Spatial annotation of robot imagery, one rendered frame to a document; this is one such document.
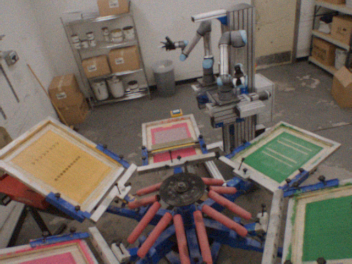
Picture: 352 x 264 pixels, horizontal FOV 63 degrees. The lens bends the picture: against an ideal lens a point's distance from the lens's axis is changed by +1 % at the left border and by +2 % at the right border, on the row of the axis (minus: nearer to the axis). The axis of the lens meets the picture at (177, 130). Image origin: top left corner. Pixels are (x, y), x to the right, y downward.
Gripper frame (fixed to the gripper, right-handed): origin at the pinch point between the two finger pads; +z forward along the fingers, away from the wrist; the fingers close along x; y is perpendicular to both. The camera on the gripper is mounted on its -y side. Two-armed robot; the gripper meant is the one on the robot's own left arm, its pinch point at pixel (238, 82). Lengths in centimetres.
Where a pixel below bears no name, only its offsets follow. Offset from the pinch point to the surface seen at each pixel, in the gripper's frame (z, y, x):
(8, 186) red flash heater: 56, 29, 198
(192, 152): -6, 65, 53
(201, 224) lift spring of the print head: 95, 41, 29
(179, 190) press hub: 78, 29, 42
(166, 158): 2, 62, 77
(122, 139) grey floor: -163, 141, 216
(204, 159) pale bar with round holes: 12, 60, 39
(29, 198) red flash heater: 69, 33, 169
